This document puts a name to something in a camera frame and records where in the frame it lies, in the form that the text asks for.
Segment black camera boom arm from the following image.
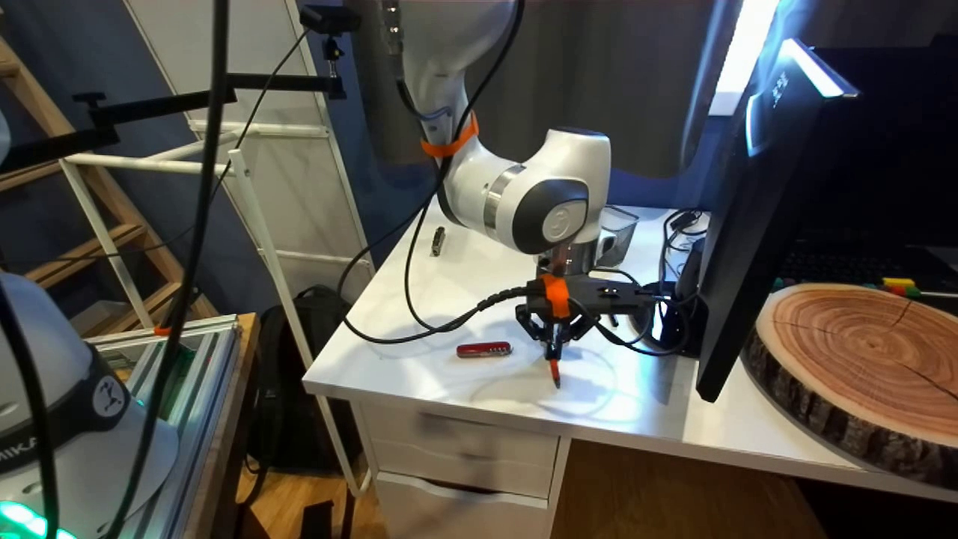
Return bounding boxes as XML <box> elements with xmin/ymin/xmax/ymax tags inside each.
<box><xmin>0</xmin><ymin>4</ymin><xmax>364</xmax><ymax>175</ymax></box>

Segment black computer monitor with stand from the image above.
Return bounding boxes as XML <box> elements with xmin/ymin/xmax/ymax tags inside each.
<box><xmin>636</xmin><ymin>37</ymin><xmax>862</xmax><ymax>404</ymax></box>

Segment empty grey mesh basket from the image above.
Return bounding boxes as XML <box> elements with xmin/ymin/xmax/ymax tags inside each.
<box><xmin>591</xmin><ymin>203</ymin><xmax>639</xmax><ymax>266</ymax></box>

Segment white drawer unit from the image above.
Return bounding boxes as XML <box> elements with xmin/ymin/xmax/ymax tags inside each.
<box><xmin>349</xmin><ymin>395</ymin><xmax>573</xmax><ymax>539</ymax></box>

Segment wooden ladder shelf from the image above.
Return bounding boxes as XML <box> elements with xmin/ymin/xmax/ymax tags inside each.
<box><xmin>0</xmin><ymin>40</ymin><xmax>217</xmax><ymax>338</ymax></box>

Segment white metal rack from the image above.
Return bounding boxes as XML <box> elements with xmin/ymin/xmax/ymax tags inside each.
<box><xmin>57</xmin><ymin>117</ymin><xmax>376</xmax><ymax>491</ymax></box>

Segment glass side table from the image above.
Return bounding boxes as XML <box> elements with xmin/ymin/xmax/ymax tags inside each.
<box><xmin>82</xmin><ymin>311</ymin><xmax>262</xmax><ymax>539</ymax></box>

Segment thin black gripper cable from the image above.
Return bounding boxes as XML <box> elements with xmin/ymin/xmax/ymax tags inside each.
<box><xmin>340</xmin><ymin>0</ymin><xmax>534</xmax><ymax>347</ymax></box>

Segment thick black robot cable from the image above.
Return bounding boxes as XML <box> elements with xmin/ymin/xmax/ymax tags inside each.
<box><xmin>99</xmin><ymin>0</ymin><xmax>232</xmax><ymax>539</ymax></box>

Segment red pen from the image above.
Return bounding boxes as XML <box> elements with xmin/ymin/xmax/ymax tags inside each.
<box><xmin>543</xmin><ymin>338</ymin><xmax>566</xmax><ymax>392</ymax></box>

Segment orange cable tie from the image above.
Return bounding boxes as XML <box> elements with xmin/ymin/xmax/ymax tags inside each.
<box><xmin>416</xmin><ymin>115</ymin><xmax>481</xmax><ymax>165</ymax></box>

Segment red marker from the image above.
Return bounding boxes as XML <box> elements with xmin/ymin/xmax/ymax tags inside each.
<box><xmin>455</xmin><ymin>338</ymin><xmax>514</xmax><ymax>364</ymax></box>

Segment black backpack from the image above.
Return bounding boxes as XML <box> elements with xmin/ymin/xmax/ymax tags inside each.
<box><xmin>243</xmin><ymin>283</ymin><xmax>353</xmax><ymax>473</ymax></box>

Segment round wood slab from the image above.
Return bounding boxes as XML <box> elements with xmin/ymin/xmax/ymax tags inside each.
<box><xmin>743</xmin><ymin>283</ymin><xmax>958</xmax><ymax>491</ymax></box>

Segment green light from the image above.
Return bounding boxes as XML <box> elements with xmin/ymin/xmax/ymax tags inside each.
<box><xmin>0</xmin><ymin>497</ymin><xmax>76</xmax><ymax>539</ymax></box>

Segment black desk cables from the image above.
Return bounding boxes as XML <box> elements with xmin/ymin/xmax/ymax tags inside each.
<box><xmin>657</xmin><ymin>203</ymin><xmax>713</xmax><ymax>289</ymax></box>

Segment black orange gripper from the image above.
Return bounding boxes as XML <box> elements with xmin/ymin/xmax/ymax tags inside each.
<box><xmin>514</xmin><ymin>262</ymin><xmax>602</xmax><ymax>365</ymax></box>

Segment coloured blocks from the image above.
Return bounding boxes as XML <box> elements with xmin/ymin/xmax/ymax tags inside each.
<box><xmin>880</xmin><ymin>274</ymin><xmax>958</xmax><ymax>304</ymax></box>

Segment grey curtain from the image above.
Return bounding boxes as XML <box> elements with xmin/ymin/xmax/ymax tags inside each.
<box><xmin>353</xmin><ymin>0</ymin><xmax>722</xmax><ymax>177</ymax></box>

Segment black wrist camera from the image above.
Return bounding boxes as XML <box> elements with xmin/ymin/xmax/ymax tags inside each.
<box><xmin>573</xmin><ymin>278</ymin><xmax>683</xmax><ymax>314</ymax></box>

